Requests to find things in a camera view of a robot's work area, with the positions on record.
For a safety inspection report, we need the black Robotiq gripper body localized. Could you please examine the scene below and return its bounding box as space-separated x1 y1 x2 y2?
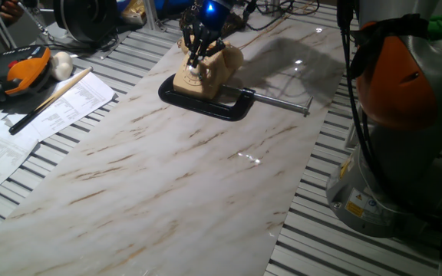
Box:
194 0 234 34

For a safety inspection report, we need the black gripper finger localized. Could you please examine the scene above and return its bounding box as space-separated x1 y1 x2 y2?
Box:
192 32 227 69
180 21 203 69

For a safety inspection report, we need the beige rotary phone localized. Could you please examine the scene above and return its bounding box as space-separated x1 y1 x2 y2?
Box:
173 35 245 101

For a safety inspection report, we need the person's bare hand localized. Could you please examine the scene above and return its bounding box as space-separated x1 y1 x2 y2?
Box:
0 0 25 23

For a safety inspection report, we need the gold foil packet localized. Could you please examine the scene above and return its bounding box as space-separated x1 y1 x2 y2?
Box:
120 0 147 26

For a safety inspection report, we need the black C-clamp with steel screw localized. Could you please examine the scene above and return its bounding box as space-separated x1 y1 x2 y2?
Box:
157 74 315 123

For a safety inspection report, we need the black filament spool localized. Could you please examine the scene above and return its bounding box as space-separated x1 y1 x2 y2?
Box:
53 0 119 45

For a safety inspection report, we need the white garlic-shaped object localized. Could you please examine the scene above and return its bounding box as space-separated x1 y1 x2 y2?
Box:
49 51 74 82

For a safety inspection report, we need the white marble pattern mat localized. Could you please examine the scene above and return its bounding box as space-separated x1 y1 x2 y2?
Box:
0 13 355 276

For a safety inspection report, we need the silver metal rod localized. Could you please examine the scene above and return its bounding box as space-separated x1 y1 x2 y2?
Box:
16 0 55 42

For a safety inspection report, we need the orange black teach pendant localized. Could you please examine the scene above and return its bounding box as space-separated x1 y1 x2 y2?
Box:
0 44 52 103

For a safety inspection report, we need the aluminium profile post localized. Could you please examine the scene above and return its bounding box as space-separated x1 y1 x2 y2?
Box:
262 0 284 17
142 0 159 31

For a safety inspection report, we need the long wooden stick black handle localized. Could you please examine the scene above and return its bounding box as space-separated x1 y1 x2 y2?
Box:
8 66 94 136

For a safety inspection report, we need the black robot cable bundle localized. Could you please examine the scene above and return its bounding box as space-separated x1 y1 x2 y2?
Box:
243 0 402 204

